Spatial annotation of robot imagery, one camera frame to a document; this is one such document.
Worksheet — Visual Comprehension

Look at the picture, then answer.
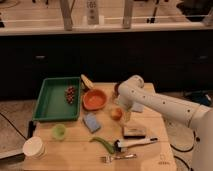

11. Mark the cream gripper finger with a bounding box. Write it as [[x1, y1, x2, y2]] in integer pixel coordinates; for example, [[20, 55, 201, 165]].
[[123, 110, 131, 122]]

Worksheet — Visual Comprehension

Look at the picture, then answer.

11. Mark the orange apple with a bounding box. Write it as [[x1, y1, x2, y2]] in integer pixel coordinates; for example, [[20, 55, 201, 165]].
[[111, 108, 123, 121]]

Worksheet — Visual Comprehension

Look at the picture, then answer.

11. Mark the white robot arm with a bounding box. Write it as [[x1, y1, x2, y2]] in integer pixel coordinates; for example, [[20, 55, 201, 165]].
[[118, 75, 213, 171]]

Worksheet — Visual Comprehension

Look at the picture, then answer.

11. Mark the green plastic cup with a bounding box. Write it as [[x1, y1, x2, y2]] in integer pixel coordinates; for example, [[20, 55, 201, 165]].
[[52, 124, 66, 141]]

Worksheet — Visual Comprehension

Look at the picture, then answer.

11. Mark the white paper cup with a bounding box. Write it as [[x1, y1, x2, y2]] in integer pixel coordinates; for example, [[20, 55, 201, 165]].
[[22, 136, 45, 158]]

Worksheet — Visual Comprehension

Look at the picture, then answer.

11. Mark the grey-blue folded cloth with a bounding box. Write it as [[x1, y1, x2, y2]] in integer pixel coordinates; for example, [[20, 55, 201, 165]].
[[131, 103, 144, 113]]

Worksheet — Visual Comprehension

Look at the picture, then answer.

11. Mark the dark maroon bowl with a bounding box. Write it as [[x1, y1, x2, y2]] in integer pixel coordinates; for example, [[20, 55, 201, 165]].
[[114, 82, 121, 96]]

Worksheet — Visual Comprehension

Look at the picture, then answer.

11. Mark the orange bowl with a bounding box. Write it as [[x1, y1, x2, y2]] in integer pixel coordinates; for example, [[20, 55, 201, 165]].
[[83, 89, 107, 110]]

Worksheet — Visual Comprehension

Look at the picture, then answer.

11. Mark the blue sponge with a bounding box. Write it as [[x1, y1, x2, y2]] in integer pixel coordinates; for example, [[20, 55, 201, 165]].
[[83, 113, 101, 133]]

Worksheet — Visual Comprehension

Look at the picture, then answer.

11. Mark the green chili pepper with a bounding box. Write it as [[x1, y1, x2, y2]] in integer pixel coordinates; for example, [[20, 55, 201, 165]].
[[91, 137, 115, 154]]

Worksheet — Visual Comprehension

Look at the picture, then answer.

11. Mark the silver fork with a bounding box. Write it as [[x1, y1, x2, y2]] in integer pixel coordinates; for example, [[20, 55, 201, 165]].
[[100, 154, 137, 163]]

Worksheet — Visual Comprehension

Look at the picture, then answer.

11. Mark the yellow banana piece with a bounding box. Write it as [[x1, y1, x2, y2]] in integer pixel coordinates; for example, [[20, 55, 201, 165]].
[[81, 74, 94, 89]]

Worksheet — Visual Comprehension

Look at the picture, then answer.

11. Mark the bunch of red grapes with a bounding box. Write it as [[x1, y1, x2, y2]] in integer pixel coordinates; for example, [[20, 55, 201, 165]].
[[65, 86, 75, 104]]

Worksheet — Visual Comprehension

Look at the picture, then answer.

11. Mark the green plastic tray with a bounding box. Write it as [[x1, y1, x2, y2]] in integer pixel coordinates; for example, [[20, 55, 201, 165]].
[[33, 77, 81, 122]]

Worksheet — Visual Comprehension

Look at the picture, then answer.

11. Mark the white black handled tool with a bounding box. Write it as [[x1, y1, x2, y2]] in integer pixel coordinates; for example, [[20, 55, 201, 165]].
[[114, 138, 158, 152]]

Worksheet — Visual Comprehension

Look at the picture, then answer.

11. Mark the black cable right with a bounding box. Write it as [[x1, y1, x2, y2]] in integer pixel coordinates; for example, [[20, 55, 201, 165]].
[[170, 126, 198, 171]]

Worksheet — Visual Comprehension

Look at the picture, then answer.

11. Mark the black cable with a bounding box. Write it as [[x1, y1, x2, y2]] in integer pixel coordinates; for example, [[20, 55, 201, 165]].
[[170, 126, 198, 171], [0, 112, 28, 141]]

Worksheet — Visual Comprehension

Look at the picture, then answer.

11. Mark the black cable left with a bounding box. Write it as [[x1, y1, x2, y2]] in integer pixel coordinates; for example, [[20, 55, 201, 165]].
[[0, 112, 28, 141]]

